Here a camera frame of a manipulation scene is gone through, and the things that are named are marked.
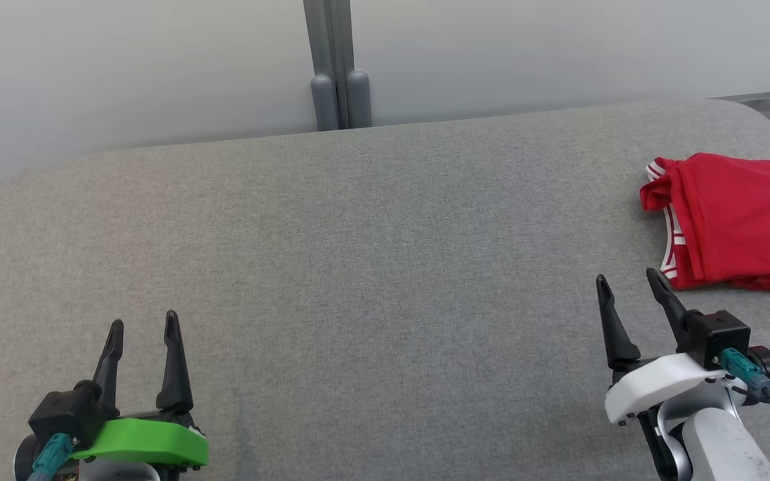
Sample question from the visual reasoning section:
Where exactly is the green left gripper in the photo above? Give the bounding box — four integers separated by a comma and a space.
71, 311, 210, 466

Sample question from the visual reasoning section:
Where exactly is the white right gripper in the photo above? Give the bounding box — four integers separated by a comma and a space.
596, 268, 733, 425

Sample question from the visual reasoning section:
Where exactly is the red basketball jersey white trim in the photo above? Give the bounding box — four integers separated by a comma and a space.
639, 152, 770, 289

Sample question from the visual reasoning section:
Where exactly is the teal right camera connector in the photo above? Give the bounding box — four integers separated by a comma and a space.
719, 347, 770, 396

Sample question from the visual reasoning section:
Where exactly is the teal camera connector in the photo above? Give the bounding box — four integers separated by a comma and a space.
719, 347, 770, 396
29, 432, 74, 481

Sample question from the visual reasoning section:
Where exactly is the teal left camera connector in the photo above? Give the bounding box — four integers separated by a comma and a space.
29, 432, 74, 481

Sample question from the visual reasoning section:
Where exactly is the grey metal partition post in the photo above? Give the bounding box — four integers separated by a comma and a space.
303, 0, 373, 132

